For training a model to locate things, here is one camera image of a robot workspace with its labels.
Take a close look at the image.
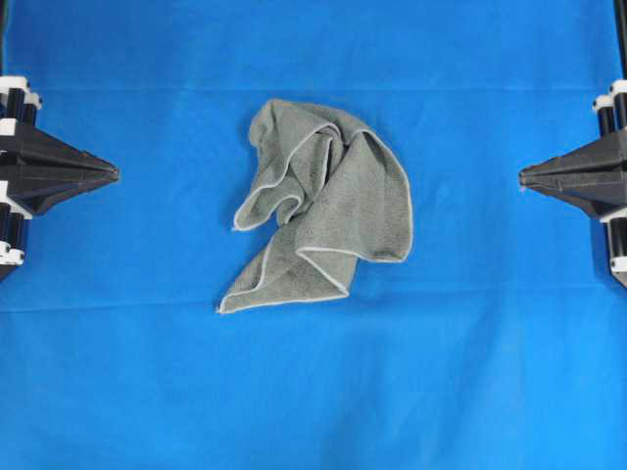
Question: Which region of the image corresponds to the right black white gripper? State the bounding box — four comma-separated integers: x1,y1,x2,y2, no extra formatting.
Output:
519,79,626,274

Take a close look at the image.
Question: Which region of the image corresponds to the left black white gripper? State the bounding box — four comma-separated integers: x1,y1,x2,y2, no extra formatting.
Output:
1,75,120,267

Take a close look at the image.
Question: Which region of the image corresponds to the grey towel with white hem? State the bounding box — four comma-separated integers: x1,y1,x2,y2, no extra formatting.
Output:
218,99,413,314

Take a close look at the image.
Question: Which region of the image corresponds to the blue table cloth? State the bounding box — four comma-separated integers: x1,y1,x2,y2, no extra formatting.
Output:
1,1,626,469

